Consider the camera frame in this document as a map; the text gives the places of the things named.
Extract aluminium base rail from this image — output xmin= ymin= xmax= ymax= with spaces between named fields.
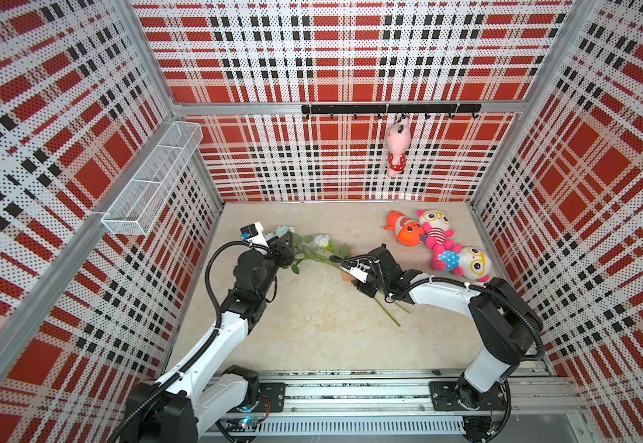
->
xmin=127 ymin=367 xmax=588 ymax=439

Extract black hook rail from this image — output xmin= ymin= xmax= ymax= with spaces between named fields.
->
xmin=301 ymin=103 xmax=482 ymax=116

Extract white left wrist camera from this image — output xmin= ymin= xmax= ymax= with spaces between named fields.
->
xmin=240 ymin=221 xmax=268 ymax=247

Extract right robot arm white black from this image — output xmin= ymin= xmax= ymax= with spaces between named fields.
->
xmin=330 ymin=245 xmax=546 ymax=411

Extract orange tape dispenser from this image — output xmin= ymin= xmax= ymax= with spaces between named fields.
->
xmin=340 ymin=265 xmax=355 ymax=282

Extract white rose bouquet green stems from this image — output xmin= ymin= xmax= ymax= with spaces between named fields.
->
xmin=274 ymin=224 xmax=411 ymax=328

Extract orange fish plush toy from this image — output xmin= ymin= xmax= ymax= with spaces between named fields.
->
xmin=385 ymin=210 xmax=425 ymax=247

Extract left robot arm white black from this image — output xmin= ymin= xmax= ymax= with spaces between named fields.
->
xmin=109 ymin=226 xmax=295 ymax=442

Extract pink hanging plush toy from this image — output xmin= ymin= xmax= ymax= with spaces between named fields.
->
xmin=385 ymin=117 xmax=412 ymax=178

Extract white wire mesh basket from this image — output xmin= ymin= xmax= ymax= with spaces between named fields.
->
xmin=102 ymin=121 xmax=203 ymax=236

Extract white blue owl plush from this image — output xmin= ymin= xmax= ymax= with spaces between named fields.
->
xmin=432 ymin=245 xmax=493 ymax=284

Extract pink striped owl plush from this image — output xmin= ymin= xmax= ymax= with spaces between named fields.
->
xmin=416 ymin=210 xmax=461 ymax=255

